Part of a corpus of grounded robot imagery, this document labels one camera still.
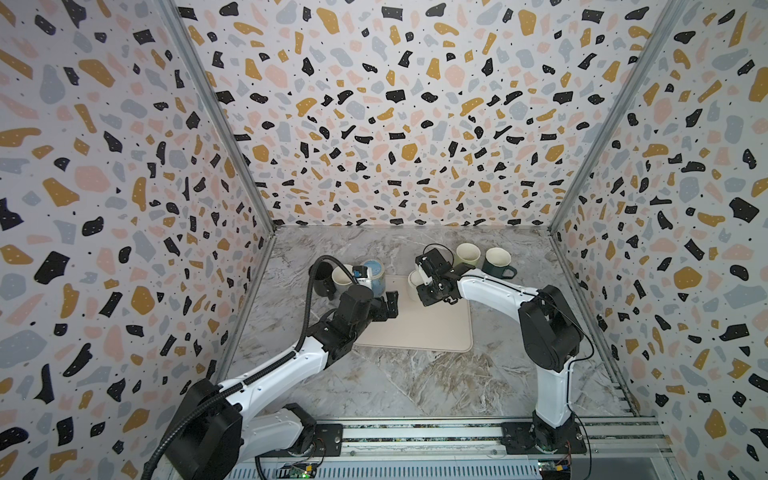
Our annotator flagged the white cream mug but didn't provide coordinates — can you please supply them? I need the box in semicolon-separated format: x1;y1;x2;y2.
408;269;423;302

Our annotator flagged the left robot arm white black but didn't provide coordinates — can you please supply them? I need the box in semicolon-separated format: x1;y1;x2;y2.
142;285;399;479

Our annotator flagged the right circuit board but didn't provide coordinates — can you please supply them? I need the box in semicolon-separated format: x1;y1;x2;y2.
538;461;571;480

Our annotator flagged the black corrugated cable conduit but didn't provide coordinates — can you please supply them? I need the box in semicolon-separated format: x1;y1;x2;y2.
140;255;361;480

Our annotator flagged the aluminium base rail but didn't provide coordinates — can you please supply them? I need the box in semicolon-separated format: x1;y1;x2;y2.
229;417;684;479

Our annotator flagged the left circuit board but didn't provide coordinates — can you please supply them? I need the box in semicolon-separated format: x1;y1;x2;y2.
276;463;318;479

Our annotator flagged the blue butterfly mug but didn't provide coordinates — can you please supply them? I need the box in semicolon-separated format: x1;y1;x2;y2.
363;259;386;297

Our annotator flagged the light green mug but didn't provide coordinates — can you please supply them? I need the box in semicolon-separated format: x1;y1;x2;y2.
454;242;482;268

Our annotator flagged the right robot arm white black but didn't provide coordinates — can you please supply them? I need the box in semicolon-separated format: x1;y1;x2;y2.
415;248;586;454

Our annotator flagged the dark green faceted mug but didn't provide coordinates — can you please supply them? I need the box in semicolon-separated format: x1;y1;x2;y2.
481;247;518;280

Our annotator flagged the beige plastic tray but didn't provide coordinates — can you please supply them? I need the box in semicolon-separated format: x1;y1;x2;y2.
355;275;473;353

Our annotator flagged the grey mug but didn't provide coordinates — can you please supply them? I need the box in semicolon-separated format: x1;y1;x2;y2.
331;264;354;296

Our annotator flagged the circuit board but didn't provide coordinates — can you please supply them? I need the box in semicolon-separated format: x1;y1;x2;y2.
276;463;318;479
538;461;571;480

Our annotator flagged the black mug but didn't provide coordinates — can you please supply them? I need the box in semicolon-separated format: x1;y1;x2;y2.
309;261;336;300

